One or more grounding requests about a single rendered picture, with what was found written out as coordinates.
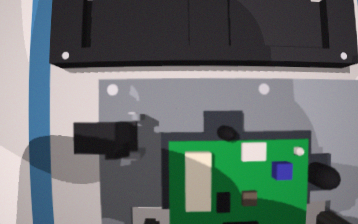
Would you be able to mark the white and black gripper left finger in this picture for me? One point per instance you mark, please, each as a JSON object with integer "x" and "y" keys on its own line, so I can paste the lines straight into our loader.
{"x": 151, "y": 221}

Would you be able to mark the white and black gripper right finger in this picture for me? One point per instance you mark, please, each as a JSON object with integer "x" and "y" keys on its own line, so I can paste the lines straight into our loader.
{"x": 328, "y": 217}

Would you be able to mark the green circuit board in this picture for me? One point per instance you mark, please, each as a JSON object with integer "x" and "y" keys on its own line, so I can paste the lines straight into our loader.
{"x": 238, "y": 182}

